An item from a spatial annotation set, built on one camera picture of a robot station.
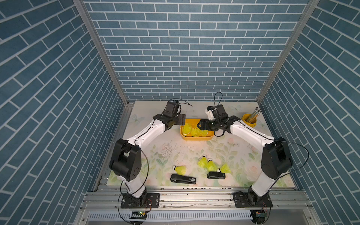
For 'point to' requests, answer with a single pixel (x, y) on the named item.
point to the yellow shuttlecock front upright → (212, 167)
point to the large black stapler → (182, 179)
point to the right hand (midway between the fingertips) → (202, 125)
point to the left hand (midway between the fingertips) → (183, 117)
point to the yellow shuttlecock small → (203, 162)
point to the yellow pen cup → (252, 124)
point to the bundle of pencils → (255, 114)
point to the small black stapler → (216, 175)
